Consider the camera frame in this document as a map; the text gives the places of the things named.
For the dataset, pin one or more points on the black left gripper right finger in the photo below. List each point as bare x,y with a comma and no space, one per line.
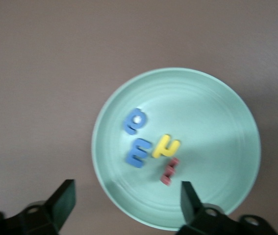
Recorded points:
192,208

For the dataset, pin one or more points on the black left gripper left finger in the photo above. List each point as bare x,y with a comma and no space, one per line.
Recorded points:
62,203

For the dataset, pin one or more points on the pink foam lowercase m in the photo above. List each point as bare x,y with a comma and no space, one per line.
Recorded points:
165,180

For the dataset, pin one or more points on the yellow foam lowercase h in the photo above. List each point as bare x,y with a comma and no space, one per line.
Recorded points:
160,149

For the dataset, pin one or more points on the blue foam lowercase m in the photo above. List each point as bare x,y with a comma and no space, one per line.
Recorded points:
133,156

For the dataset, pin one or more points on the blue foam lowercase a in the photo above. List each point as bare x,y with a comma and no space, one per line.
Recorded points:
129,127

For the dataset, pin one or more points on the green plate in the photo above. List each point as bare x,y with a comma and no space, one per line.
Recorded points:
202,122

